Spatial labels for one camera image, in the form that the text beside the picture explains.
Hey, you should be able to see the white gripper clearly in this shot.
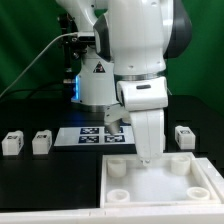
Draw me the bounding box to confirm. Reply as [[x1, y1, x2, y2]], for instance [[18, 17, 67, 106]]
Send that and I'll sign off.
[[130, 109, 165, 166]]

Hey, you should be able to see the white square table top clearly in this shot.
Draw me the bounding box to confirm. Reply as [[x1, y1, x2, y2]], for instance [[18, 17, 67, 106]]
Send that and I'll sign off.
[[100, 153, 223, 208]]

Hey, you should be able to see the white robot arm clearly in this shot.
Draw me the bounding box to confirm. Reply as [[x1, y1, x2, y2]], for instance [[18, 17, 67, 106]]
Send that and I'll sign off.
[[56, 0, 191, 165]]

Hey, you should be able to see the white sheet with tags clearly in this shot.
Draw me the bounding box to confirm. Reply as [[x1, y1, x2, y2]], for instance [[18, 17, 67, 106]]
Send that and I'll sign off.
[[54, 126, 134, 146]]

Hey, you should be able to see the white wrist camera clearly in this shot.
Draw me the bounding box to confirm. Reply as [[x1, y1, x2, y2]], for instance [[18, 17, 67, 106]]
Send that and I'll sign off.
[[104, 104, 130, 135]]

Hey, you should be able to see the white front rail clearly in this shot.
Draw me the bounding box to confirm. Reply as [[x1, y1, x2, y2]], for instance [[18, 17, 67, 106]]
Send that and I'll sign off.
[[0, 205, 224, 224]]

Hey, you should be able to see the grey cable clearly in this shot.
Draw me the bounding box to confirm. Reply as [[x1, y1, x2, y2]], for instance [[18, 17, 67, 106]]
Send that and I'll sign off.
[[0, 32, 80, 100]]

